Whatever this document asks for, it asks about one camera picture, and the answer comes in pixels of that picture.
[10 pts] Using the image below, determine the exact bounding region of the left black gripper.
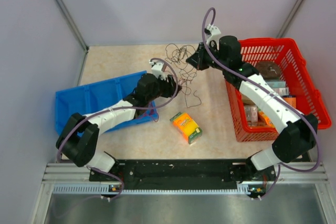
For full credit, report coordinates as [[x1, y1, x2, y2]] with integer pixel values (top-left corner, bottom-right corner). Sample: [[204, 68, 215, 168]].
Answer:
[[146, 73, 182, 103]]

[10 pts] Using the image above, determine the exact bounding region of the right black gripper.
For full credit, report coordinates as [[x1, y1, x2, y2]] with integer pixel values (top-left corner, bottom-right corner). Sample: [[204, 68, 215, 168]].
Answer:
[[186, 41, 228, 72]]

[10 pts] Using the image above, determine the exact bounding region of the black wire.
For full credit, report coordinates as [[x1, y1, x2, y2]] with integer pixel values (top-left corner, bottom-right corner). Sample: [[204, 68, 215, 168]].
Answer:
[[164, 44, 202, 109]]

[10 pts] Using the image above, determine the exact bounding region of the red wire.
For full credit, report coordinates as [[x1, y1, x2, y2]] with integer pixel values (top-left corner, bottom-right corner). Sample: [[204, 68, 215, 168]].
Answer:
[[141, 102, 160, 123]]

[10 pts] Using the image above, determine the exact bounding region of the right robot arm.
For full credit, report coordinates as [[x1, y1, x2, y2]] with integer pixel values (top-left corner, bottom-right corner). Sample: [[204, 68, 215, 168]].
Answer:
[[187, 36, 319, 180]]

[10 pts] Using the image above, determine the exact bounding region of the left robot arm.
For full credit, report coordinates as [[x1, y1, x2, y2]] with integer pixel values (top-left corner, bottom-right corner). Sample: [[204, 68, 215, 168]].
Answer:
[[56, 73, 182, 180]]

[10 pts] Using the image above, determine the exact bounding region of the orange sponge package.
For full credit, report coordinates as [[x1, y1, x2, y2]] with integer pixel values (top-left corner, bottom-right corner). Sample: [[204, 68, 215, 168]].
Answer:
[[170, 112, 203, 145]]

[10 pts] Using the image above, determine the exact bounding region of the brown round lid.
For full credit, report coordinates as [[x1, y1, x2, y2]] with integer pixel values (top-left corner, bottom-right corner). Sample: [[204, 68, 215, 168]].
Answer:
[[256, 61, 281, 80]]

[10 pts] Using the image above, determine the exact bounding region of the teal small box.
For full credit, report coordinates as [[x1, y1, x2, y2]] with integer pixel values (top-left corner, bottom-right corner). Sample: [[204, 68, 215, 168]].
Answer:
[[266, 80, 287, 89]]

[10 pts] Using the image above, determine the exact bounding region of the red plastic basket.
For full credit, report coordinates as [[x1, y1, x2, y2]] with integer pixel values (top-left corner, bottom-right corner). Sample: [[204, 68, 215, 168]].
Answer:
[[226, 38, 332, 142]]

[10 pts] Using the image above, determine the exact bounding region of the blue plastic bin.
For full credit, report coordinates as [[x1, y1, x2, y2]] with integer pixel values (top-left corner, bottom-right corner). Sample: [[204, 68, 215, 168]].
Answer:
[[55, 71, 146, 134]]

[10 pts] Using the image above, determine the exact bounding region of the orange cylindrical can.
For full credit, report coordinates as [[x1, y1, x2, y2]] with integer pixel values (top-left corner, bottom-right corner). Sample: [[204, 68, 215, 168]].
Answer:
[[282, 95, 297, 109]]

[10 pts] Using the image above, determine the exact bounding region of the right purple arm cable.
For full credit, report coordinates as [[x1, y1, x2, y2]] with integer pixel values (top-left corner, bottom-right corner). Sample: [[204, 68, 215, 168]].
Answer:
[[202, 7, 322, 201]]

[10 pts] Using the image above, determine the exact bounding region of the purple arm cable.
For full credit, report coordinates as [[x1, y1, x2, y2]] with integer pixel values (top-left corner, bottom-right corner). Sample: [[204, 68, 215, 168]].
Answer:
[[202, 7, 322, 201], [56, 57, 179, 201]]

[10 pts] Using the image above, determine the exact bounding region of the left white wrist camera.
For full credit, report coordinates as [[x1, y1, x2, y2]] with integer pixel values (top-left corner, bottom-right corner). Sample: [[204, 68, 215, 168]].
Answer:
[[149, 60, 167, 80]]

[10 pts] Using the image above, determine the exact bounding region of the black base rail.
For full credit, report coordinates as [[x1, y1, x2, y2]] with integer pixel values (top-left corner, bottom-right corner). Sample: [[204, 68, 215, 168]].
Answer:
[[89, 158, 279, 190]]

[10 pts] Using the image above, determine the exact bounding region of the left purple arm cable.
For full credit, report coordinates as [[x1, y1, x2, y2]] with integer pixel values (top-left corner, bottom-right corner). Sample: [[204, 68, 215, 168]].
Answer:
[[56, 57, 179, 201]]

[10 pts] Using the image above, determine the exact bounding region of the aluminium frame rail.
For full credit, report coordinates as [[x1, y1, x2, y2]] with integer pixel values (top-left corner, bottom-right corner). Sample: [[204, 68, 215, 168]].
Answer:
[[41, 164, 328, 195]]

